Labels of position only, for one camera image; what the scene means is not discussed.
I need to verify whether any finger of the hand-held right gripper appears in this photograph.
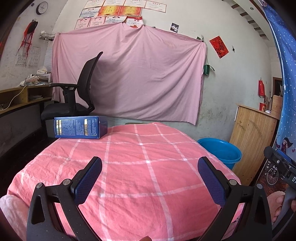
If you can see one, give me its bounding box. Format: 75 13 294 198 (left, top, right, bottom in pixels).
276 149 296 166
264 146 289 172

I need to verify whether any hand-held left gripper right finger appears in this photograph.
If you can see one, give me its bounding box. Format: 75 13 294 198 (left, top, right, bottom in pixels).
197 156 273 241

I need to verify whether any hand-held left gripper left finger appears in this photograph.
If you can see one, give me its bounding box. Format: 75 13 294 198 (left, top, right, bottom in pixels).
26 156 103 241

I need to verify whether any blue plastic basin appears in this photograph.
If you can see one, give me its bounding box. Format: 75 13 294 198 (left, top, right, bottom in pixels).
197 138 242 171

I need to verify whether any person's right hand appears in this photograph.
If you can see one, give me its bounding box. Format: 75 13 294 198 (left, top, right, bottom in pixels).
268 191 289 223

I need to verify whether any wooden board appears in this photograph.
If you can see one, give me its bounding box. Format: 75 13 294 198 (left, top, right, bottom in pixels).
229 103 279 186

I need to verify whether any blue cardboard box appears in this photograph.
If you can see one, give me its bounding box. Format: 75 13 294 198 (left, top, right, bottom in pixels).
54 116 108 139

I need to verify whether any pink checked tablecloth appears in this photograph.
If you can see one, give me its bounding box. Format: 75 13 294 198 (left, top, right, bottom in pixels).
7 122 245 241

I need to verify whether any dark wooden door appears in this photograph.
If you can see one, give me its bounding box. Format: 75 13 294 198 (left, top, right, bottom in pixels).
272 77 283 96

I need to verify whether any blue dotted printed curtain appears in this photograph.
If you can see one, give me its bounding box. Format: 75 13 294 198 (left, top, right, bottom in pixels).
254 0 296 197

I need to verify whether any black office chair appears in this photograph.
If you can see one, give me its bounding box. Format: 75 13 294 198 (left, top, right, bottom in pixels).
41 51 103 137

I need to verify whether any wooden desk with shelves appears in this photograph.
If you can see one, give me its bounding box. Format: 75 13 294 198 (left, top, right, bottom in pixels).
0 85 53 149

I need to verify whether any green hanging pouch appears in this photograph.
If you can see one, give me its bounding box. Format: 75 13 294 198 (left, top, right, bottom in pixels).
203 62 214 76

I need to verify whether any stack of books and papers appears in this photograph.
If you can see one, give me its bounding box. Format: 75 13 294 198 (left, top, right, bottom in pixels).
16 66 52 87

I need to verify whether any pink hanging sheet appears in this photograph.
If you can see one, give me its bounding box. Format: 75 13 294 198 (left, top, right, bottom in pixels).
51 23 207 126

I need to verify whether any red black hanging kite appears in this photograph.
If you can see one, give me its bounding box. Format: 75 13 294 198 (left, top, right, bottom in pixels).
16 20 38 56

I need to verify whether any white cable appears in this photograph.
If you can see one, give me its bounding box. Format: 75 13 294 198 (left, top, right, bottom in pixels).
0 86 26 110

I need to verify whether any red paper wall poster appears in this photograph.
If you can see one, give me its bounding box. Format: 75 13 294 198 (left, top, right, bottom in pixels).
209 36 229 59

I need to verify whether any printed wall chart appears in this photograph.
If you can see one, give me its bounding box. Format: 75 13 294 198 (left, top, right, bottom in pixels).
16 50 28 67
28 46 41 68

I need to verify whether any wire wall rack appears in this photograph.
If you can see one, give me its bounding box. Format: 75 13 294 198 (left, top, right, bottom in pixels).
39 32 56 42

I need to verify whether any group of wall certificates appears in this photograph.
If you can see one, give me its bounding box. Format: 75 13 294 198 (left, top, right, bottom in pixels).
74 0 167 29

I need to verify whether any round wall clock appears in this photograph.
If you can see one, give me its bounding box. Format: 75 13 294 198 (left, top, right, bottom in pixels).
36 1 48 15

